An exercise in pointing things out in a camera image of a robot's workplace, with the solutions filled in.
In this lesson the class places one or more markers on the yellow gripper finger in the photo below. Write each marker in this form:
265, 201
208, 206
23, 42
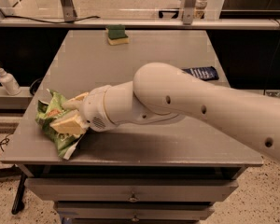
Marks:
74, 103
70, 123

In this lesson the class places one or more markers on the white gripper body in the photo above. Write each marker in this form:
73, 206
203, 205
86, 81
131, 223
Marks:
93, 108

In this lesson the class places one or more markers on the green jalapeno chip bag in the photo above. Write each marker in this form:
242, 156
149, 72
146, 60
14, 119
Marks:
46, 113

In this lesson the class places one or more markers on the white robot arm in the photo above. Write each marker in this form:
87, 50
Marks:
160, 92

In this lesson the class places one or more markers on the blue rxbar blueberry bar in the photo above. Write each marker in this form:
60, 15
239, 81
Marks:
203, 73

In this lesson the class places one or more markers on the upper grey drawer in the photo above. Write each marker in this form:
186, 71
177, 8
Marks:
131, 190

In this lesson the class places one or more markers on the grey drawer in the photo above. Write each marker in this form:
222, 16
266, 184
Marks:
131, 190
134, 211

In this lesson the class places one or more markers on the white pump bottle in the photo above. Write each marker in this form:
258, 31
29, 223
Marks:
9, 83

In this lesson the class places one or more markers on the green and yellow sponge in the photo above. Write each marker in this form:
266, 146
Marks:
116, 34

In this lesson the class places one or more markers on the lower grey drawer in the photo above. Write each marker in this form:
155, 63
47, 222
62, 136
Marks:
134, 211

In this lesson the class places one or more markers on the black table leg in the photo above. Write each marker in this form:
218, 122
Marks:
18, 204

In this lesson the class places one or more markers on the grey metal bracket left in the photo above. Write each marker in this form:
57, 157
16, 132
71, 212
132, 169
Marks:
69, 12

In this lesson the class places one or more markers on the grey metal bracket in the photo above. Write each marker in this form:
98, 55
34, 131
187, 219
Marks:
188, 7
69, 12

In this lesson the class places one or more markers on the grey metal bracket right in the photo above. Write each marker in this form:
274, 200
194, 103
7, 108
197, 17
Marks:
188, 7

